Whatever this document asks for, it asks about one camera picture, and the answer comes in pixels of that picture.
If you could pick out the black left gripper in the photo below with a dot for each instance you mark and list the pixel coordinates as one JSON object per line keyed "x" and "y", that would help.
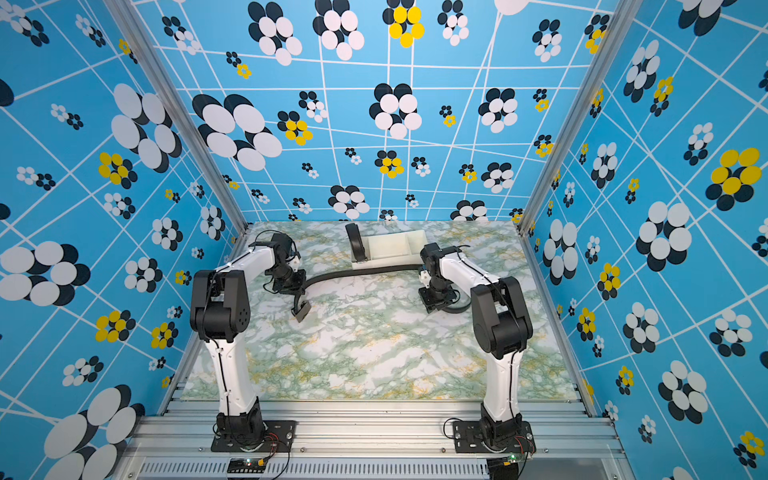
{"x": 297, "y": 288}

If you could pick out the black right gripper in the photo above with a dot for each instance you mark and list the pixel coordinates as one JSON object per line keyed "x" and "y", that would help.
{"x": 431, "y": 304}

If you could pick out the black leather belt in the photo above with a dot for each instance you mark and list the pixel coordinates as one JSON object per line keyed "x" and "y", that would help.
{"x": 357, "y": 245}
{"x": 360, "y": 270}

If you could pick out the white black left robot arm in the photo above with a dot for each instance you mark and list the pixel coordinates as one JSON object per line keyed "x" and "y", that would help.
{"x": 220, "y": 313}

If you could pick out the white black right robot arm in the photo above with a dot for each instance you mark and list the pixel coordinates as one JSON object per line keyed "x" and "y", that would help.
{"x": 502, "y": 327}

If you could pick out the white plastic storage tray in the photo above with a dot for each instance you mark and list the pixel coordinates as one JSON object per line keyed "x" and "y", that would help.
{"x": 393, "y": 249}

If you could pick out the right green circuit board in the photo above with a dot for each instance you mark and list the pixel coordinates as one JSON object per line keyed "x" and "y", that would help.
{"x": 505, "y": 468}

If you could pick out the green circuit board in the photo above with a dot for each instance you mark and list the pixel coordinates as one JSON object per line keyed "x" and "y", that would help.
{"x": 505, "y": 468}
{"x": 246, "y": 466}

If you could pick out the left green circuit board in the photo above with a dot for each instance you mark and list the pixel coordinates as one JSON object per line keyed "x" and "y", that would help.
{"x": 246, "y": 466}

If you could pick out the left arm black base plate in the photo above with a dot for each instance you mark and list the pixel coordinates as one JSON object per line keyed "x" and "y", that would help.
{"x": 279, "y": 435}

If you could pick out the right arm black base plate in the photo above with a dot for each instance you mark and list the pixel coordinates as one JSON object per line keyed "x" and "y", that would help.
{"x": 468, "y": 435}

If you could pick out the aluminium front frame rail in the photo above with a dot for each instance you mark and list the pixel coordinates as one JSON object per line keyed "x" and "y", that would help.
{"x": 375, "y": 440}

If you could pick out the left aluminium corner post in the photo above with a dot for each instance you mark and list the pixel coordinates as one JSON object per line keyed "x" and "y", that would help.
{"x": 128, "y": 22}

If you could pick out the aluminium corner post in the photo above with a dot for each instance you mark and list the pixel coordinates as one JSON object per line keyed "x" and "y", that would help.
{"x": 128, "y": 22}
{"x": 621, "y": 21}

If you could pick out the right aluminium corner post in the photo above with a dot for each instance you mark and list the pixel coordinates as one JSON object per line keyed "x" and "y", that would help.
{"x": 621, "y": 21}

